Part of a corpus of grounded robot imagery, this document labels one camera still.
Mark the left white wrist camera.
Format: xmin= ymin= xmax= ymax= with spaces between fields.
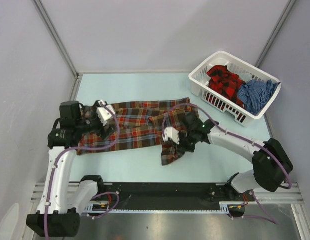
xmin=94 ymin=100 xmax=116 ymax=127

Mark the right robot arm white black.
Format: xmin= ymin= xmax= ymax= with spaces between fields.
xmin=177 ymin=112 xmax=294 ymax=201

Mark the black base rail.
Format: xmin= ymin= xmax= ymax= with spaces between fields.
xmin=82 ymin=181 xmax=251 ymax=212

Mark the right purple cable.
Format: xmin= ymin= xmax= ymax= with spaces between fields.
xmin=161 ymin=103 xmax=293 ymax=226

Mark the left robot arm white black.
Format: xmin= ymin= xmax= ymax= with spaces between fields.
xmin=26 ymin=100 xmax=120 ymax=240

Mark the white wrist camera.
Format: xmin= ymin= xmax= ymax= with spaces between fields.
xmin=94 ymin=100 xmax=116 ymax=127
xmin=162 ymin=126 xmax=180 ymax=145

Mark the right aluminium corner post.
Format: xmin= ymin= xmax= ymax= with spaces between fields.
xmin=255 ymin=0 xmax=299 ymax=68

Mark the blue checked shirt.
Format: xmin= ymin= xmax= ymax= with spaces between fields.
xmin=237 ymin=79 xmax=280 ymax=116

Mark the aluminium frame profile front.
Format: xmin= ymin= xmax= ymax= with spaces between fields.
xmin=254 ymin=183 xmax=304 ymax=205

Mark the white slotted cable duct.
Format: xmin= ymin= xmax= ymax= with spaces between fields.
xmin=82 ymin=202 xmax=246 ymax=217

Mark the aluminium corner post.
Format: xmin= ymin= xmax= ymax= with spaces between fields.
xmin=255 ymin=0 xmax=299 ymax=68
xmin=31 ymin=0 xmax=79 ymax=79

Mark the red black checked shirt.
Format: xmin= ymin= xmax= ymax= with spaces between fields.
xmin=206 ymin=65 xmax=246 ymax=108

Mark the left aluminium corner post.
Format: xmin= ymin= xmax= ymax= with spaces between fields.
xmin=31 ymin=0 xmax=79 ymax=79

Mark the brown red plaid shirt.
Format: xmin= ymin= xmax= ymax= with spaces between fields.
xmin=77 ymin=97 xmax=200 ymax=167

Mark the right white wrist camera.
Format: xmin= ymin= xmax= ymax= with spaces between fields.
xmin=162 ymin=126 xmax=180 ymax=145

